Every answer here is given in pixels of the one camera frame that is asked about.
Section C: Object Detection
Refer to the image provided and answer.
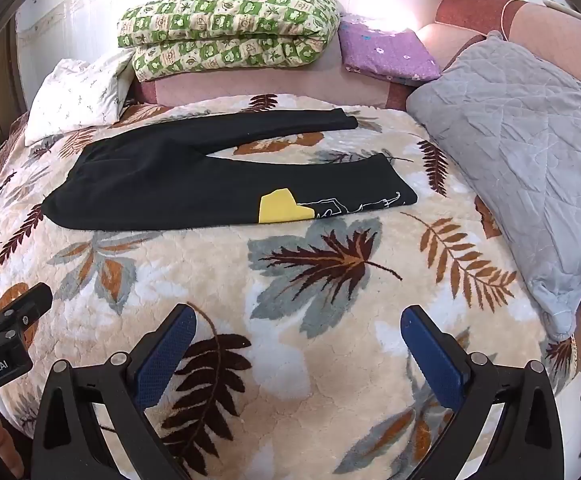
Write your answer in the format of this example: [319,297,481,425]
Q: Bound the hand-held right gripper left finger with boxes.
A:
[30,303,198,480]

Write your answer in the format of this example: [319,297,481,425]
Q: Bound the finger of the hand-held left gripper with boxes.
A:
[0,282,54,335]

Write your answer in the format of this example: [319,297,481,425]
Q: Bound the purple floral folded cloth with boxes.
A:
[338,15,442,86]

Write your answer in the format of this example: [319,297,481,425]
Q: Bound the black pants with yellow patch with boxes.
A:
[41,107,419,232]

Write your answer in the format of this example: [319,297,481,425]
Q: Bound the grey quilted pillow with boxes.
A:
[405,30,581,338]

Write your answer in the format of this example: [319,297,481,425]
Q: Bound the leaf print plush blanket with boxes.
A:
[0,92,579,480]

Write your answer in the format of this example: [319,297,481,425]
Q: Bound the white printed pillow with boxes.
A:
[23,49,136,146]

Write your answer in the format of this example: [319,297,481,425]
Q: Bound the green checkered folded quilt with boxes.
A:
[117,0,342,83]

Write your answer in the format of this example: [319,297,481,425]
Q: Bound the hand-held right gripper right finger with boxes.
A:
[401,305,579,480]

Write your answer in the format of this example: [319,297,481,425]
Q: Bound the pink upholstered bed frame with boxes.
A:
[128,0,581,111]

